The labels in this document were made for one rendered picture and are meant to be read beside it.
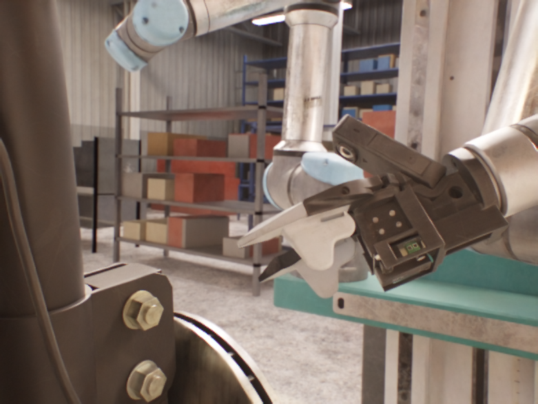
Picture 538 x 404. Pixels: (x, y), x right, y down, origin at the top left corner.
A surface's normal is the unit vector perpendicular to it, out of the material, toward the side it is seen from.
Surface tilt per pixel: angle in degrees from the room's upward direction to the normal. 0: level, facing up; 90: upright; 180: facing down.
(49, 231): 94
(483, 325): 90
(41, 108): 93
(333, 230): 54
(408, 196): 61
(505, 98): 76
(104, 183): 90
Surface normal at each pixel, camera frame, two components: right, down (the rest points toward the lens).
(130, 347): 0.77, 0.11
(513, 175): 0.03, 0.00
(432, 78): -0.50, 0.04
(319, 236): 0.13, -0.54
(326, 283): -0.40, -0.25
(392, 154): -0.16, -0.44
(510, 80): -0.84, -0.25
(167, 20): 0.43, 0.07
